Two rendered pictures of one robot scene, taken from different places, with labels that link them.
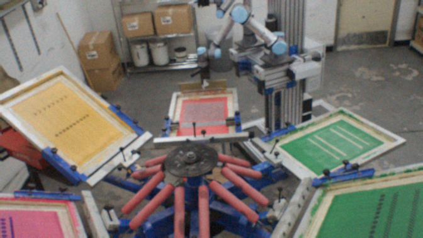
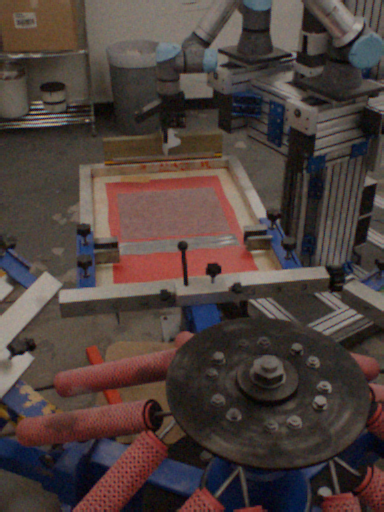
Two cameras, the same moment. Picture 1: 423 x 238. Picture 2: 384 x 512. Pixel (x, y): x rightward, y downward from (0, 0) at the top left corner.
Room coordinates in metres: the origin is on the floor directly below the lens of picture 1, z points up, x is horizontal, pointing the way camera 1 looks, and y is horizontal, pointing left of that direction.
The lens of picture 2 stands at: (1.03, 0.39, 1.97)
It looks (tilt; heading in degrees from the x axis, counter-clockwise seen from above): 33 degrees down; 347
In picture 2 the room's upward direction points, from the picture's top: straight up
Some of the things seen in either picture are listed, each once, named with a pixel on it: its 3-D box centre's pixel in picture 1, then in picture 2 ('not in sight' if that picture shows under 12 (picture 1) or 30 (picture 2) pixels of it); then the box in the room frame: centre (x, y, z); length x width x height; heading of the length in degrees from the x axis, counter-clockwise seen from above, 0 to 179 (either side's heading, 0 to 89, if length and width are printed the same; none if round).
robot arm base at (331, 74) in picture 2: (276, 52); (342, 69); (3.01, -0.62, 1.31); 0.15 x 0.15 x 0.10
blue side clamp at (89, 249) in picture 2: (167, 131); (86, 267); (2.46, 0.36, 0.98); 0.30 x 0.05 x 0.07; 176
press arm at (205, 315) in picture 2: not in sight; (204, 319); (2.12, 0.10, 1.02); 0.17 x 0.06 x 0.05; 176
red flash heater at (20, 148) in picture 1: (39, 138); not in sight; (2.42, 1.32, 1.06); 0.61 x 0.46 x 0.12; 56
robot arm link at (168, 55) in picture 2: (202, 54); (169, 61); (2.93, 0.02, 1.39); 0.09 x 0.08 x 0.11; 85
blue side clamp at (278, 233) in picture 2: (238, 126); (278, 250); (2.43, -0.20, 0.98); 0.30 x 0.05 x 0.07; 176
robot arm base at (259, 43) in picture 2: (249, 37); (255, 38); (3.47, -0.44, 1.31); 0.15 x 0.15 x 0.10
